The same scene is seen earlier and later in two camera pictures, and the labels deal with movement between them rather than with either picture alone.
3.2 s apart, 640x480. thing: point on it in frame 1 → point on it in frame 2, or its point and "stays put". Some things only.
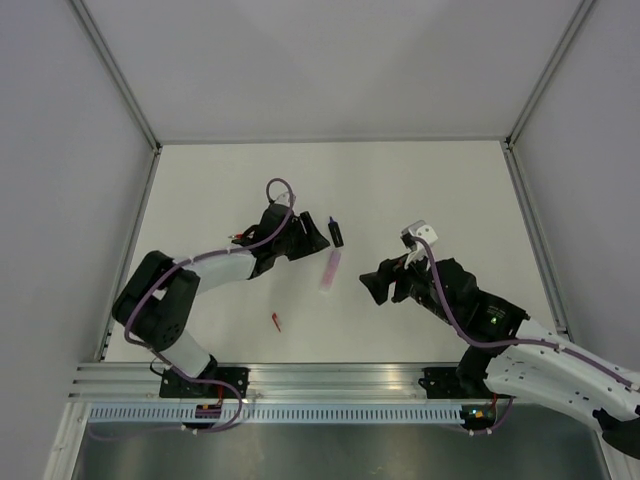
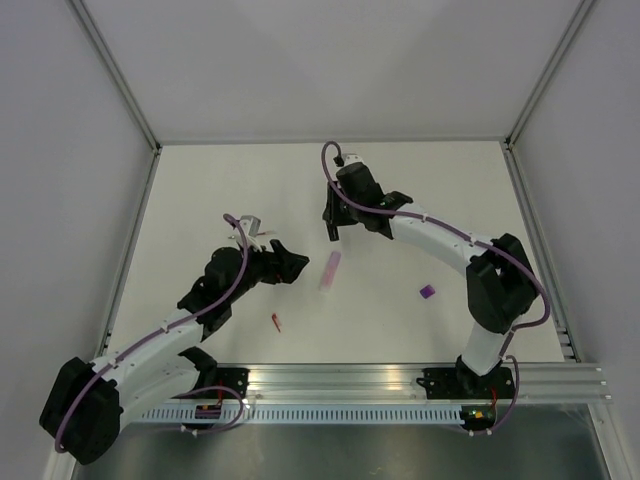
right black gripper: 377,282 → 332,214
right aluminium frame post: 572,29 stays put
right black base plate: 443,383 stays put
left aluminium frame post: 115,72 stays put
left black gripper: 313,240 → 273,263
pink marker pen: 331,269 stays put
